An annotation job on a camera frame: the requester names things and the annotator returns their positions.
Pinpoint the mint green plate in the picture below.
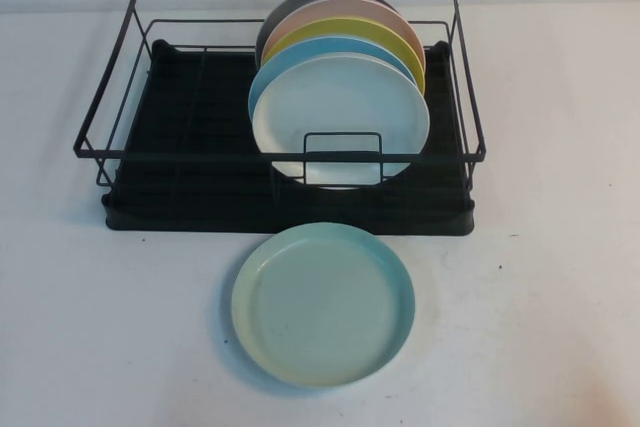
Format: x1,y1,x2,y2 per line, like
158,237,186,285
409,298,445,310
230,222,416,374

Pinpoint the white plate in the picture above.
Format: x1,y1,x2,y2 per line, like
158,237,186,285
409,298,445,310
252,55,431,192

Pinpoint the blue plate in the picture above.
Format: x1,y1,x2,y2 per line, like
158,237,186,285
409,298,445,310
248,38,419,117

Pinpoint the yellow plate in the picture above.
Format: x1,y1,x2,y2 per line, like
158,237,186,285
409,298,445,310
261,18,427,97

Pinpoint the pink plate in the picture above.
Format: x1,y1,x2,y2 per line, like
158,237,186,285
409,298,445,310
260,0,427,74

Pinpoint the grey plate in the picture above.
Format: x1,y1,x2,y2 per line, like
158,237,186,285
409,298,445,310
255,0,401,71

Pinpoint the black plastic drip tray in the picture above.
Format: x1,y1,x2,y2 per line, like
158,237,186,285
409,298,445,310
101,39,475,236

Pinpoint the black wire dish rack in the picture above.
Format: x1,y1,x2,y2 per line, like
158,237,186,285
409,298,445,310
73,0,488,201

